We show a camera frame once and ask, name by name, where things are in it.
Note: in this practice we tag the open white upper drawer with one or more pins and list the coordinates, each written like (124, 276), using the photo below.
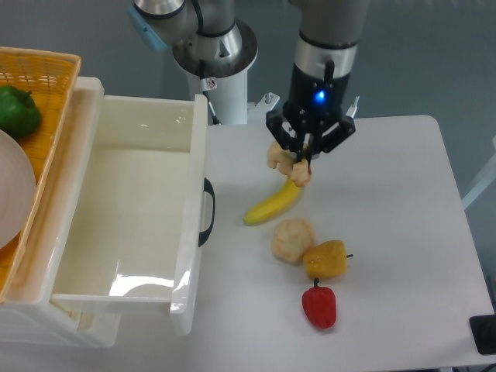
(133, 242)

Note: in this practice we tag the red toy bell pepper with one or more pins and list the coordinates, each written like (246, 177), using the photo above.
(319, 305)

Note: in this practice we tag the white round plate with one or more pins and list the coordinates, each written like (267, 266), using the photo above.
(18, 186)

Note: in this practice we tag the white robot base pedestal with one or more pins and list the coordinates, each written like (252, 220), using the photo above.
(217, 67)

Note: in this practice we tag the white frame at right edge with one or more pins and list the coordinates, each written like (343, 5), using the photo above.
(482, 180)

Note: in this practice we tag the round toy bread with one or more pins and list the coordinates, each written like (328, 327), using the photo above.
(292, 239)

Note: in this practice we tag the white drawer cabinet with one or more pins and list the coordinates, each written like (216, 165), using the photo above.
(28, 315)

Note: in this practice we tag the green toy bell pepper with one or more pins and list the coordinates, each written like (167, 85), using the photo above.
(19, 115)

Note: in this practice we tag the yellow toy banana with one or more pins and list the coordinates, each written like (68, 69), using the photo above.
(273, 205)

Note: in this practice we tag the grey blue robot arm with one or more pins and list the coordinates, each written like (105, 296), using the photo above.
(328, 31)

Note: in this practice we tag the black device at table edge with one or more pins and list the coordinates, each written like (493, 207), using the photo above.
(483, 331)

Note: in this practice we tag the black drawer handle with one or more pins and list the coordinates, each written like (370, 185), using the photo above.
(209, 212)

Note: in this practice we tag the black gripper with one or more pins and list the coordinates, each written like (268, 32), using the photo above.
(312, 120)

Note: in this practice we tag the yellow toy bell pepper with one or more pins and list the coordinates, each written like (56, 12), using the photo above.
(327, 260)

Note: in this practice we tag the white table clamp bracket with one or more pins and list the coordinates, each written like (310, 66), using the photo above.
(256, 111)

